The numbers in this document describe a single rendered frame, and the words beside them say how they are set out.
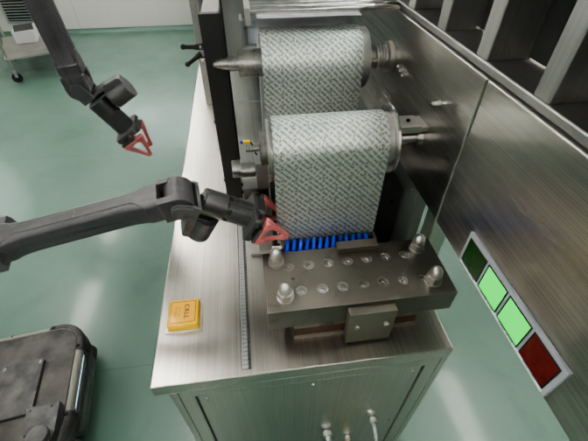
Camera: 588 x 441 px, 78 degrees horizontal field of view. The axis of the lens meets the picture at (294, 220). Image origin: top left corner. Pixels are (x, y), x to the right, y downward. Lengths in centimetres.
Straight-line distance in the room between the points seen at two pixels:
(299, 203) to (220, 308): 33
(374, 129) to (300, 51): 27
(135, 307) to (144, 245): 46
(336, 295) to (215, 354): 30
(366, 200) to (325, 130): 20
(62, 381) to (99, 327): 45
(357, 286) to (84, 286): 183
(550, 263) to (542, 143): 15
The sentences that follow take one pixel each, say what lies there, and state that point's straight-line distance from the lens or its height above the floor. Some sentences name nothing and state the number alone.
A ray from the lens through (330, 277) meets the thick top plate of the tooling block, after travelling 80.
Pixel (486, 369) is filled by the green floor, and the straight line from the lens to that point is 203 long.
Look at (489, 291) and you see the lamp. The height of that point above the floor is 118.
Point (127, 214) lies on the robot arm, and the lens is 77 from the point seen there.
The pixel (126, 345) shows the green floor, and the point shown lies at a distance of 205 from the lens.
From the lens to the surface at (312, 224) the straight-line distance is 85.
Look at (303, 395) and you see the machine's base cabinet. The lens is 99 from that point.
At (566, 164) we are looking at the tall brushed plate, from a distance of 54.
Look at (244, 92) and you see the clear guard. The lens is 179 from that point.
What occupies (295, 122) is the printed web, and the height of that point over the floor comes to 131.
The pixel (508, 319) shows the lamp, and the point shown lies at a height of 118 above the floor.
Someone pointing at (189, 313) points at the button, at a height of 92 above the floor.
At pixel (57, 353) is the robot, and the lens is 187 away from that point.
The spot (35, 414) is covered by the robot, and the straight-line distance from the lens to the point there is 172.
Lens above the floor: 166
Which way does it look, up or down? 43 degrees down
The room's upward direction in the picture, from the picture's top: straight up
